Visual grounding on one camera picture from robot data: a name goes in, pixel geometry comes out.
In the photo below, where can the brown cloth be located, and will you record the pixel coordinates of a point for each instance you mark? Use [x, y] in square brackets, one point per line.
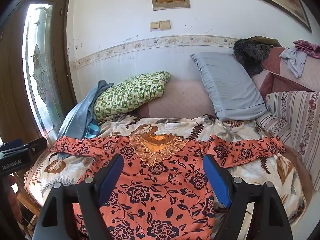
[265, 40]

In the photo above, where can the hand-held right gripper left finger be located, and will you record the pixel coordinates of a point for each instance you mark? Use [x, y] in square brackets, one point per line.
[110, 177]

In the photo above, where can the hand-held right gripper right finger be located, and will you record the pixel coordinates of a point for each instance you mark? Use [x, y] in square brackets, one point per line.
[217, 182]

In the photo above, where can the lilac cloth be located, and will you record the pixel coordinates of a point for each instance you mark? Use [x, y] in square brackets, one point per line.
[295, 60]

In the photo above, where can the striped floral cushion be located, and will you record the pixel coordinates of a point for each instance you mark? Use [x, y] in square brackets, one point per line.
[295, 115]

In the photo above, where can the green checkered pillow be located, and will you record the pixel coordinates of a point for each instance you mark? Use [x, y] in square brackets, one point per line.
[130, 92]

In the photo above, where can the beige light switch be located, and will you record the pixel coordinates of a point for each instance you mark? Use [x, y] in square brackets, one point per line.
[165, 24]
[155, 26]

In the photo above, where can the teal striped cloth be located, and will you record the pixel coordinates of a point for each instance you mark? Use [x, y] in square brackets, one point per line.
[93, 130]

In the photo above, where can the pink sofa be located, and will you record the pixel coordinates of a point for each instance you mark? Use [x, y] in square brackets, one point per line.
[180, 97]

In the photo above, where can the grey-blue pillow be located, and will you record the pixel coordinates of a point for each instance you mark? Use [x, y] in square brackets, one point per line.
[230, 87]

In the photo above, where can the orange floral shirt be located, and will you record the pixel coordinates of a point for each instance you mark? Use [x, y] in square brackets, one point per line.
[160, 180]

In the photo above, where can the person's left forearm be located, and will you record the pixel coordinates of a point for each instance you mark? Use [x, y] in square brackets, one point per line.
[15, 197]

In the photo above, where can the pink cloth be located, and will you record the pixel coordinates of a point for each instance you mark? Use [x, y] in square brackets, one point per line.
[310, 47]

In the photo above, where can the dark furry garment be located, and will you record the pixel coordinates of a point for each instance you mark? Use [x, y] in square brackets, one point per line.
[250, 55]

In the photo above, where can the blue cloth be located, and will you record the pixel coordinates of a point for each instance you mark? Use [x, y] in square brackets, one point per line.
[80, 115]

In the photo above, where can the wooden door with leaded glass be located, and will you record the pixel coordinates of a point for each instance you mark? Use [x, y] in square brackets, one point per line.
[12, 80]

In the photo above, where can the leaf print blanket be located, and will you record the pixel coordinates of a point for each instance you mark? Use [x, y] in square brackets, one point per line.
[250, 130]

